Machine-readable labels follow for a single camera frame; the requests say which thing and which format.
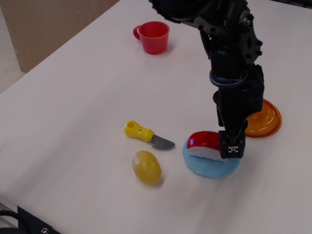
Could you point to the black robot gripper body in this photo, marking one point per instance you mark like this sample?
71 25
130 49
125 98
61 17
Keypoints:
238 98

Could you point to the red plastic cup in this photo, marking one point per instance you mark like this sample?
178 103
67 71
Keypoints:
153 35

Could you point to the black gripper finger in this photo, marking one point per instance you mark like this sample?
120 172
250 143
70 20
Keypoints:
220 117
229 149

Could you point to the yellow handled toy knife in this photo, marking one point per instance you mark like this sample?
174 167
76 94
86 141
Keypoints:
134 130

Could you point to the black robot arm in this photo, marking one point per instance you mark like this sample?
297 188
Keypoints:
227 33

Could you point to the orange transparent pot lid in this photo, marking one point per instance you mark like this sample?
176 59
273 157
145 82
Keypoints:
264 123

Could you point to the black corner bracket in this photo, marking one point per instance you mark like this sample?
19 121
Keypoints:
36 225

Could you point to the red and white toy sushi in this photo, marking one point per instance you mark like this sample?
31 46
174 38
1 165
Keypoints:
205 144

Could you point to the beige wooden cabinet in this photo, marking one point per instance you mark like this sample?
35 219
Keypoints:
37 28

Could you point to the yellow toy potato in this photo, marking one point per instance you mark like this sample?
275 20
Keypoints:
146 167

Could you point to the light blue plastic plate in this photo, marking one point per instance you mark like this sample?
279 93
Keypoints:
207 167

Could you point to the aluminium table edge rail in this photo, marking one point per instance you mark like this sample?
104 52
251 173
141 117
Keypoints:
7 221

